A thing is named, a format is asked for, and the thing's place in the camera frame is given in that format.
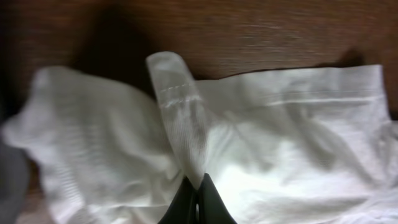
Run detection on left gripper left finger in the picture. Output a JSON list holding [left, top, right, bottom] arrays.
[[158, 177, 198, 224]]

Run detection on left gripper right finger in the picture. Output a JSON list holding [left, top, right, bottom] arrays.
[[198, 173, 236, 224]]

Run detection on white polo shirt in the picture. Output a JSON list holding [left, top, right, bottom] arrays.
[[2, 52, 397, 223]]

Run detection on folded grey trousers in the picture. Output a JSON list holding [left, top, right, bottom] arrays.
[[1, 140, 29, 224]]

